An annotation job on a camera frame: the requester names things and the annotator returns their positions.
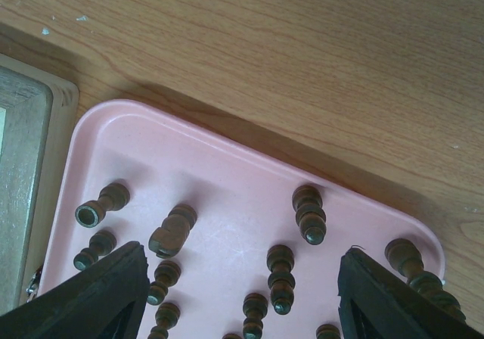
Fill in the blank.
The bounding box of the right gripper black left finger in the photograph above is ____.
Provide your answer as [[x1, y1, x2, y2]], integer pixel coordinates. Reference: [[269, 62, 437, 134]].
[[1, 241, 150, 338]]

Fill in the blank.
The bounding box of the wooden chess board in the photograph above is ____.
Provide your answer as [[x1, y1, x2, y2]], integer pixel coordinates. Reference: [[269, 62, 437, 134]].
[[1, 55, 79, 313]]

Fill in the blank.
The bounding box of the pink plastic tray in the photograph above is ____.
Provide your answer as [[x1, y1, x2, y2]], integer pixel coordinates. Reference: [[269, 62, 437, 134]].
[[39, 100, 445, 338]]

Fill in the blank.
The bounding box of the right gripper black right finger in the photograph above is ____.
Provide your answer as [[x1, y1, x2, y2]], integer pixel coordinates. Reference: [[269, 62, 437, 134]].
[[337, 248, 483, 338]]

